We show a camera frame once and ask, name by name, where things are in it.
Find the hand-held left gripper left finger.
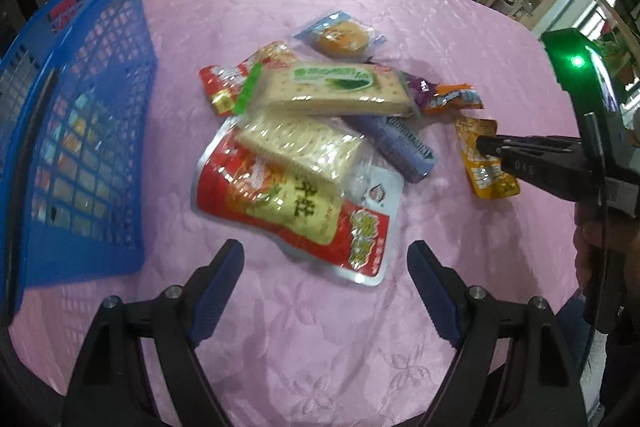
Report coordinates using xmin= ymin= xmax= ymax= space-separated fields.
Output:
xmin=61 ymin=238 xmax=246 ymax=427

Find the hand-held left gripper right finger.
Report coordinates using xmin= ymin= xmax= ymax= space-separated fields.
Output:
xmin=406 ymin=239 xmax=591 ymax=427

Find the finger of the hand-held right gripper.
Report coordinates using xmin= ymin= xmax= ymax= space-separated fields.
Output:
xmin=499 ymin=151 xmax=602 ymax=198
xmin=475 ymin=134 xmax=584 ymax=156

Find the orange yellow snack packet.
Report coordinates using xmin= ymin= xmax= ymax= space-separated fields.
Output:
xmin=454 ymin=114 xmax=520 ymax=199

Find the large red snack packet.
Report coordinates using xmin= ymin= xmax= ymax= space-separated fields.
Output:
xmin=194 ymin=127 xmax=405 ymax=289

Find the purple wafer packet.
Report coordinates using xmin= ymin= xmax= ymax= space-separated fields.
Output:
xmin=345 ymin=112 xmax=437 ymax=184

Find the clear plain cracker packet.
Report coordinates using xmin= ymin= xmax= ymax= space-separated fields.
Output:
xmin=234 ymin=111 xmax=368 ymax=192

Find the blue plastic basket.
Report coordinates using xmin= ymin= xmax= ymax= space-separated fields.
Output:
xmin=0 ymin=0 xmax=160 ymax=325

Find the green label cracker packet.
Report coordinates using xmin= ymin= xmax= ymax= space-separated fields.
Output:
xmin=234 ymin=62 xmax=418 ymax=118

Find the person's right hand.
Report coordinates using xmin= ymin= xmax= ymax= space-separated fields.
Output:
xmin=573 ymin=206 xmax=602 ymax=290

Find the small purple orange packet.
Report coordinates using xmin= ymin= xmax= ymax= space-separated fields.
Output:
xmin=402 ymin=71 xmax=485 ymax=115

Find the pink quilted cloth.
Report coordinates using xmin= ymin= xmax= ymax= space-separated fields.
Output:
xmin=7 ymin=0 xmax=601 ymax=427

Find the red clear cracker packet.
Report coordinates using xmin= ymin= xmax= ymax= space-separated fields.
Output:
xmin=199 ymin=41 xmax=297 ymax=116

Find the person's dark clothing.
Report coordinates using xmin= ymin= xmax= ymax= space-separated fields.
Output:
xmin=555 ymin=294 xmax=640 ymax=427

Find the clear blue bun packet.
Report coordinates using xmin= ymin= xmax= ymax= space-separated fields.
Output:
xmin=292 ymin=10 xmax=388 ymax=60

